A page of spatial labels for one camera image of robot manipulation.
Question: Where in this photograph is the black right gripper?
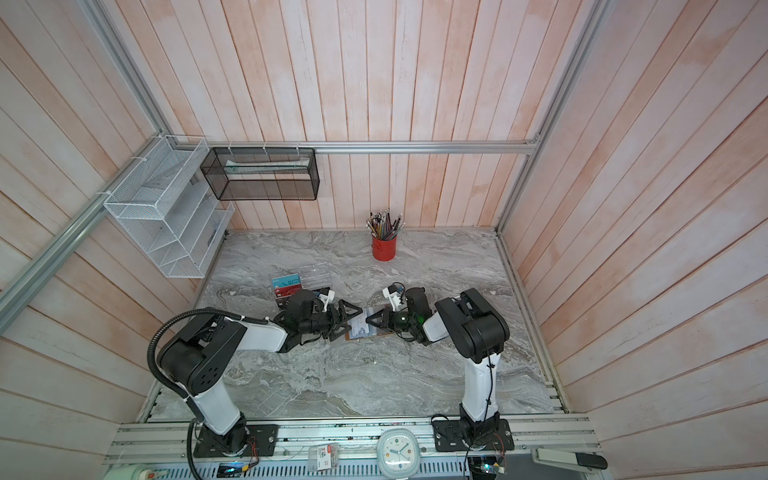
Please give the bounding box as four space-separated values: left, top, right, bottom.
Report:
367 307 417 332

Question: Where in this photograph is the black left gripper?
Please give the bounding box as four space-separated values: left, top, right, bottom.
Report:
300 299 363 341

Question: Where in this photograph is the clear acrylic card display stand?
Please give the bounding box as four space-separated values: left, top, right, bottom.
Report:
270 262 333 300

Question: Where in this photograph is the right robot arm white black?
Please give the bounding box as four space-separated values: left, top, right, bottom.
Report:
366 283 510 429

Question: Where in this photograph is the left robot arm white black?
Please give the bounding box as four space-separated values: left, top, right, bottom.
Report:
147 289 363 438

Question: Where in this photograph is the red VIP card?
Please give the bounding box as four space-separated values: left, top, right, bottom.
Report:
274 283 302 299

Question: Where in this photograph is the red metal pencil bucket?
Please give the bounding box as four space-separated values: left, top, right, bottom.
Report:
372 237 397 262

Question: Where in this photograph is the bundle of coloured pencils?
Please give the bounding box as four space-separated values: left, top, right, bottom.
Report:
366 210 404 241

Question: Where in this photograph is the small red white box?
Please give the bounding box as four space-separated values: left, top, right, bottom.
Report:
308 443 340 473

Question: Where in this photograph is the white analog clock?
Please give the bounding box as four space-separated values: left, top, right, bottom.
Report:
376 428 421 479

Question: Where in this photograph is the green circuit board right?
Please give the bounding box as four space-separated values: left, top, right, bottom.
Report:
467 455 506 480

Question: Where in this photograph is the green circuit board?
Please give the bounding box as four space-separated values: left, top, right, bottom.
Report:
216 462 250 479
467 455 506 480

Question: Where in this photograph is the green circuit board left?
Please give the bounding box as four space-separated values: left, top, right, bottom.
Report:
216 462 250 479

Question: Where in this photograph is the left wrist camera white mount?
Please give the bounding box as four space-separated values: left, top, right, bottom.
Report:
316 288 335 312

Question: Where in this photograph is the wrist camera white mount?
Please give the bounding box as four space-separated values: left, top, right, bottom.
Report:
316 288 335 312
382 282 406 312

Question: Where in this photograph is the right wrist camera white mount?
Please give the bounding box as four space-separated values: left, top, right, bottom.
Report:
382 282 406 312

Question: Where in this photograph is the black corrugated cable hose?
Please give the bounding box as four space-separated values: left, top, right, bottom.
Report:
146 307 271 480

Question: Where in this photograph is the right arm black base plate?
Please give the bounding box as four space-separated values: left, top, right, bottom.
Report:
430 415 515 452

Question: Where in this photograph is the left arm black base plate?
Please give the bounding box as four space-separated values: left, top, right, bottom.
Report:
192 424 279 459

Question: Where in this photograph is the black mesh wall basket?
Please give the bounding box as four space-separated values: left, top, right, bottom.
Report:
201 147 320 201

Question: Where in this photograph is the white wire mesh shelf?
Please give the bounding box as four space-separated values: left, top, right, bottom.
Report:
104 135 235 279

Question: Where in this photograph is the aluminium mounting rail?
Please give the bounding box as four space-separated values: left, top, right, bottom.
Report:
104 414 602 479

